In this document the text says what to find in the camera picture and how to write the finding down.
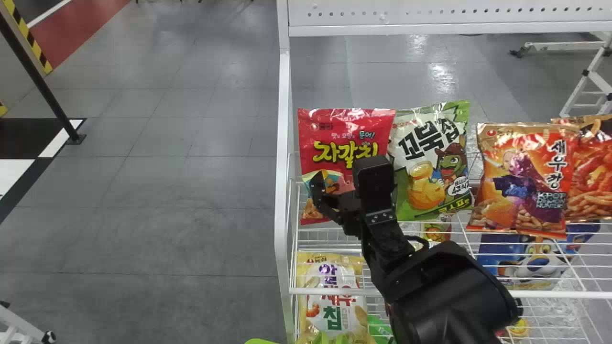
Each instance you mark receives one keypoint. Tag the red snack packet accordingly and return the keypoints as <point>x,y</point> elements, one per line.
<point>334,138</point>

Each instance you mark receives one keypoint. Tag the green basket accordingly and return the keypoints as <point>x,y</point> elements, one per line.
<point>260,341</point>

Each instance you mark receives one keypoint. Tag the green snack packet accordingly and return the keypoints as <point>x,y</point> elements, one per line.
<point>430,157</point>

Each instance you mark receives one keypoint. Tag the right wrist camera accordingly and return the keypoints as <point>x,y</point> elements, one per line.
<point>374,184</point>

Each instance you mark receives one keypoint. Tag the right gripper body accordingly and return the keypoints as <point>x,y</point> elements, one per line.
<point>349,215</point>

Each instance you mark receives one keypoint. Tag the white metal frame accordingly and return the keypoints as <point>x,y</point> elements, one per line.
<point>24,329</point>
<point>585,81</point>

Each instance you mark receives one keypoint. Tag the orange snack packet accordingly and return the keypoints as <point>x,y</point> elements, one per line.
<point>593,177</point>
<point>521,181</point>

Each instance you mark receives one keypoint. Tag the yellow snack packet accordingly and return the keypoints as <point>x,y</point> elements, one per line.
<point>330,296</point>

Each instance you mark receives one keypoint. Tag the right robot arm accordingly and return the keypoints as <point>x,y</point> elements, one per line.
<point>440,296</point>

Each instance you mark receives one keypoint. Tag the blue snack packet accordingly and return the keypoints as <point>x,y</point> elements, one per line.
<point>535,260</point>

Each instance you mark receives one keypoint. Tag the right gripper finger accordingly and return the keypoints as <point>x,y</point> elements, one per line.
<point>342,192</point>
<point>321,193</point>

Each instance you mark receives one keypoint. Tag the striped post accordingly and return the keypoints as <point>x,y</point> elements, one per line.
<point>38,71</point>

